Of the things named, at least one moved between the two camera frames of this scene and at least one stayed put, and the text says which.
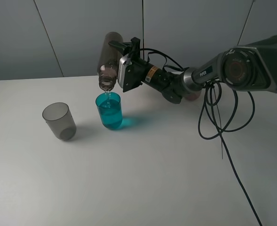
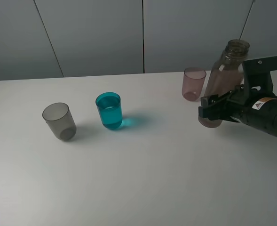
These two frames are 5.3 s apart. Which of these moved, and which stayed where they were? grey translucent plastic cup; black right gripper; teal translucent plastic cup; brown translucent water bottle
Moved: brown translucent water bottle; black right gripper
Stayed: grey translucent plastic cup; teal translucent plastic cup
